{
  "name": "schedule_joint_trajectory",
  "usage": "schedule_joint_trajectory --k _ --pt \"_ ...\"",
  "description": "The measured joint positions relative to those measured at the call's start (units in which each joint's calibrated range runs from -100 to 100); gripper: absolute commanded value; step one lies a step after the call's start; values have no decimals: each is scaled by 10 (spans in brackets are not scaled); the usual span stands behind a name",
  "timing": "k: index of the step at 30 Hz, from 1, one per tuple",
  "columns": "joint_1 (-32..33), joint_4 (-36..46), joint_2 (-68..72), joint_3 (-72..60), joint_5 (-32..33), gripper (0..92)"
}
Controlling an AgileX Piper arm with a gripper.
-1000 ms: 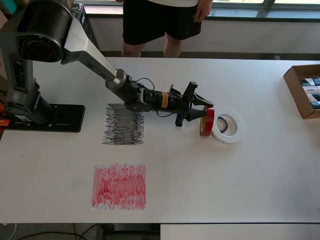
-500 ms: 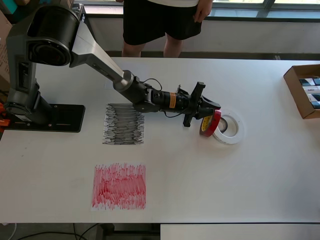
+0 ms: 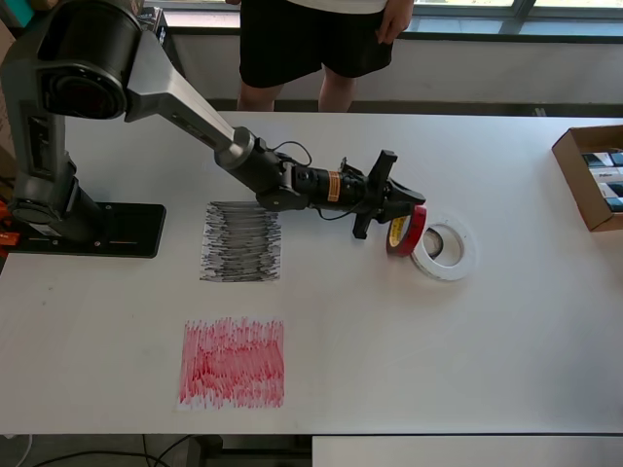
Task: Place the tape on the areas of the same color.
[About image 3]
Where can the black scribbled paper sheet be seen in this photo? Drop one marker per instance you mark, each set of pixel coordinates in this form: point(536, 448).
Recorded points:
point(238, 253)

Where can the red tape roll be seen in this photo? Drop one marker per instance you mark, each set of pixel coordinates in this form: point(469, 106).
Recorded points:
point(419, 233)

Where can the wide brown cardboard box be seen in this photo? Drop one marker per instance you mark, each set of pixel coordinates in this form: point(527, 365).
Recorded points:
point(4, 39)

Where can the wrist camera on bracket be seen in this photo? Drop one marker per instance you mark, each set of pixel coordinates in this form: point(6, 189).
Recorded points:
point(351, 166)

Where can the person left hand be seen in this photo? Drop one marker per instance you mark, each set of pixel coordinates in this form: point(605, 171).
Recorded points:
point(395, 22)

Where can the teal box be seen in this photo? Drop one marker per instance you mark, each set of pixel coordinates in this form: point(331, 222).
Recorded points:
point(22, 10)

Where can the orange table clamp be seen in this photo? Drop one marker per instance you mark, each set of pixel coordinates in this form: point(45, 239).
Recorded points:
point(6, 238)

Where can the black table leg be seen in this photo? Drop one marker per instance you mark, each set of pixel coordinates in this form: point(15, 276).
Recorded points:
point(207, 452)

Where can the open brown cardboard tray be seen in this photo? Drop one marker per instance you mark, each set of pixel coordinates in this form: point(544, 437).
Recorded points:
point(572, 170)

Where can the black AOC box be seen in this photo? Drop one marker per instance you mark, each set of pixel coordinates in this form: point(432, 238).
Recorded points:
point(163, 39)
point(150, 17)

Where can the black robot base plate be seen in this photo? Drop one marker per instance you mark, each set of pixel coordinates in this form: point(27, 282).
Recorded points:
point(131, 233)

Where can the white foam tape roll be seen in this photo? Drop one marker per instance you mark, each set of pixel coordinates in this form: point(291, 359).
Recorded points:
point(467, 243)

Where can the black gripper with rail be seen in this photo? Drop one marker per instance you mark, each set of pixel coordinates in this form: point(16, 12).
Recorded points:
point(377, 194)

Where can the red scribbled paper sheet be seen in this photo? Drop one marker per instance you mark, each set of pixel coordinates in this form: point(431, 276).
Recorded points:
point(233, 365)

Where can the person in black shorts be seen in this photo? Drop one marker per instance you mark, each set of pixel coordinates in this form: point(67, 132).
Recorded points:
point(302, 44)

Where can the small teal white carton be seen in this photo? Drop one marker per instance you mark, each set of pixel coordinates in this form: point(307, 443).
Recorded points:
point(606, 174)
point(618, 158)
point(613, 190)
point(597, 159)
point(617, 204)

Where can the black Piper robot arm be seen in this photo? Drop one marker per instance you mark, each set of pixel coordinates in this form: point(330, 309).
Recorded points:
point(170, 92)

